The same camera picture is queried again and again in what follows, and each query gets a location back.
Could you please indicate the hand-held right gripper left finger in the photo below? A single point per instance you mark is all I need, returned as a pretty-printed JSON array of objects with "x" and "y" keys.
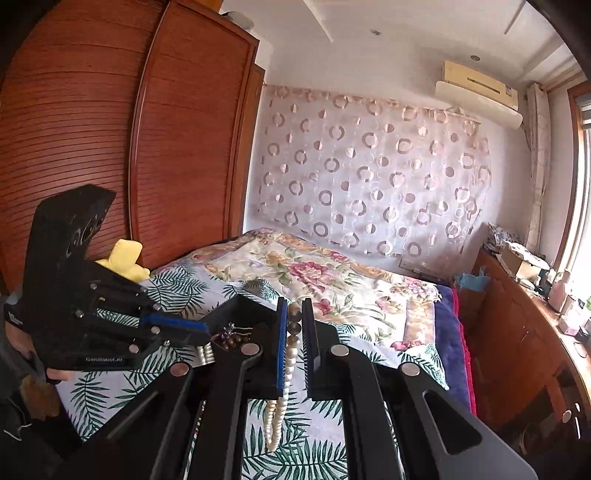
[{"x": 280, "y": 355}]

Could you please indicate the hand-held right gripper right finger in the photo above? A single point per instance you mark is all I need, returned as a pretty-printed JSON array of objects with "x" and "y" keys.
[{"x": 308, "y": 355}]

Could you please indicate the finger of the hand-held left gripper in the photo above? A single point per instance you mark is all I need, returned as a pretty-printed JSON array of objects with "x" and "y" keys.
[
  {"x": 184, "y": 340},
  {"x": 180, "y": 324}
]

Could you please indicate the purple crystal hair clip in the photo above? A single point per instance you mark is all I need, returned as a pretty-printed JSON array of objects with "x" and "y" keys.
[{"x": 228, "y": 329}]

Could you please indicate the black square box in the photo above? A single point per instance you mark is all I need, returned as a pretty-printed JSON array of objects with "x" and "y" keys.
[{"x": 244, "y": 314}]

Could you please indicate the person's left forearm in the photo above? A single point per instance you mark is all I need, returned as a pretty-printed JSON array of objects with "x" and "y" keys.
[{"x": 37, "y": 399}]

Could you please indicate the person's left hand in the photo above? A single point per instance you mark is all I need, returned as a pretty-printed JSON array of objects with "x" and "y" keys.
[{"x": 56, "y": 374}]

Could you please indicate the yellow plush toy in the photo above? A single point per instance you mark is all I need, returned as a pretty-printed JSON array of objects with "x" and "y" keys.
[{"x": 127, "y": 258}]

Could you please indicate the floral quilt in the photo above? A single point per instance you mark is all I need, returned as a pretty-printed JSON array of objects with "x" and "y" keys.
[{"x": 323, "y": 277}]

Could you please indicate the green leaf print blanket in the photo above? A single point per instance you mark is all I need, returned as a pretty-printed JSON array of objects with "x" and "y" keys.
[{"x": 314, "y": 443}]

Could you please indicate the dark blue blanket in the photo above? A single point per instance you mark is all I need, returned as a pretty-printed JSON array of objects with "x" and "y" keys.
[{"x": 450, "y": 332}]

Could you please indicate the blue plastic bag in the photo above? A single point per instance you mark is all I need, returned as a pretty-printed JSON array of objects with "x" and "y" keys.
[{"x": 471, "y": 281}]

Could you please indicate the wooden slatted wardrobe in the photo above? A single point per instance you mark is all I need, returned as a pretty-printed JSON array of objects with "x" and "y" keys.
[{"x": 184, "y": 138}]

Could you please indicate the wooden side cabinet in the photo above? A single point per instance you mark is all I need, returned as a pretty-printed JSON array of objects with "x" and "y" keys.
[{"x": 508, "y": 332}]

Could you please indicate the cardboard box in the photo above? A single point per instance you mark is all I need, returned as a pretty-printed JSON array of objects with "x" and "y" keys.
[{"x": 519, "y": 267}]

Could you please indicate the patterned cloth bundle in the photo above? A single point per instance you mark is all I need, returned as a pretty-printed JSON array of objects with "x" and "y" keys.
[{"x": 505, "y": 237}]

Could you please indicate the white tissue box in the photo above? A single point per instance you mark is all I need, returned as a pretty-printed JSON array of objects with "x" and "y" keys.
[{"x": 571, "y": 324}]

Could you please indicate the patterned window curtain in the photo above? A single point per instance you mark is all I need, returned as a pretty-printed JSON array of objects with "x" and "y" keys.
[{"x": 540, "y": 175}]

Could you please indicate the circle patterned sheer wall curtain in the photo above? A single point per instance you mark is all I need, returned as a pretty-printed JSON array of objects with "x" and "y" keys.
[{"x": 369, "y": 184}]

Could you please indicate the wall air conditioner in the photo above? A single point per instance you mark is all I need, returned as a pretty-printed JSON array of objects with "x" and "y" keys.
[{"x": 480, "y": 99}]

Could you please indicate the window with wooden frame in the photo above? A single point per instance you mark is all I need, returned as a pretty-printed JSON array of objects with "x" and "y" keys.
[{"x": 581, "y": 184}]

